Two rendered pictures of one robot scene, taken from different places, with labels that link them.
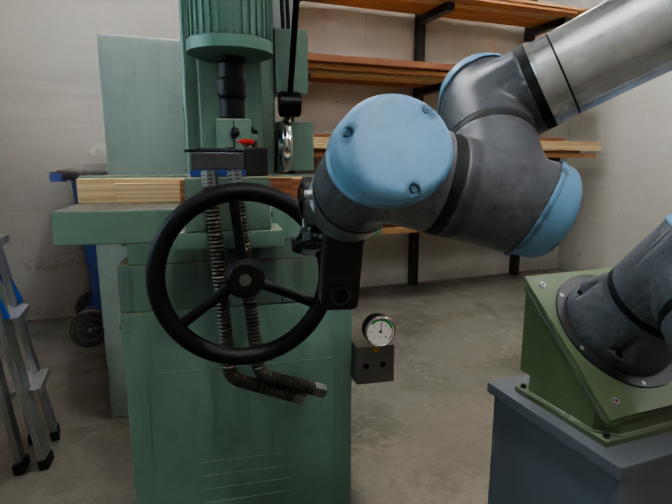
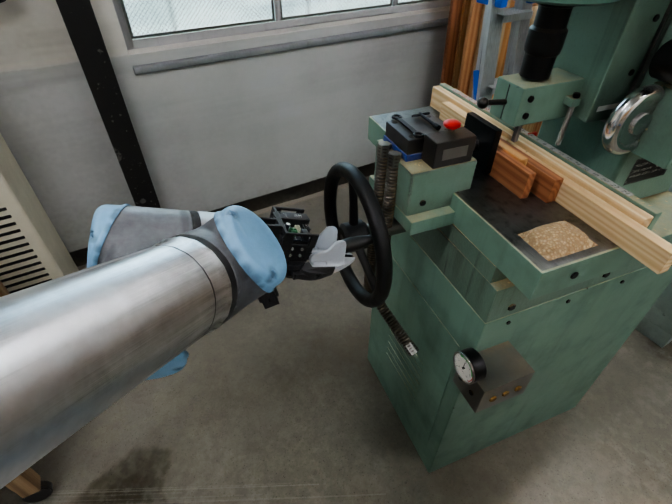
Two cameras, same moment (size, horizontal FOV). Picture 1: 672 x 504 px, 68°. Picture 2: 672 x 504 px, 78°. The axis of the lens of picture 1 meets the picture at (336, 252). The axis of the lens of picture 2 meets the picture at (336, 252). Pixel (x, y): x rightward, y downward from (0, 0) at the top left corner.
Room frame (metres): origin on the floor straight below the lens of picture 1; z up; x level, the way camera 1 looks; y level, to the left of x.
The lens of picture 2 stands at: (0.62, -0.47, 1.32)
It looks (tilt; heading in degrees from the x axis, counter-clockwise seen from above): 41 degrees down; 81
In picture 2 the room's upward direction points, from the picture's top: straight up
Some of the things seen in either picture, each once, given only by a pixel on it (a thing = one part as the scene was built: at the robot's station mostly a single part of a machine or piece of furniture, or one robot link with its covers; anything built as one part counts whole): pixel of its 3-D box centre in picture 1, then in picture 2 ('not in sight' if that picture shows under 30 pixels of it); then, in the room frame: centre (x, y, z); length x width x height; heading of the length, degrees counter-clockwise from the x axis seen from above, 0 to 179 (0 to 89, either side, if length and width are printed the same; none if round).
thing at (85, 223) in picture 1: (228, 220); (454, 181); (0.97, 0.21, 0.87); 0.61 x 0.30 x 0.06; 103
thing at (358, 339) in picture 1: (368, 353); (492, 377); (1.00, -0.07, 0.58); 0.12 x 0.08 x 0.08; 13
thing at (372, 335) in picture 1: (377, 333); (470, 367); (0.93, -0.08, 0.65); 0.06 x 0.04 x 0.08; 103
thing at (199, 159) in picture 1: (229, 160); (427, 136); (0.89, 0.19, 0.99); 0.13 x 0.11 x 0.06; 103
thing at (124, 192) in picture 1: (259, 191); (527, 166); (1.09, 0.17, 0.92); 0.59 x 0.02 x 0.04; 103
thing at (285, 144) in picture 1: (284, 146); (634, 121); (1.24, 0.13, 1.02); 0.12 x 0.03 x 0.12; 13
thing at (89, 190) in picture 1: (226, 188); (512, 146); (1.10, 0.24, 0.93); 0.60 x 0.02 x 0.05; 103
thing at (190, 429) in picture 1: (241, 406); (489, 317); (1.20, 0.25, 0.36); 0.58 x 0.45 x 0.71; 13
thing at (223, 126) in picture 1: (234, 141); (535, 100); (1.10, 0.22, 1.03); 0.14 x 0.07 x 0.09; 13
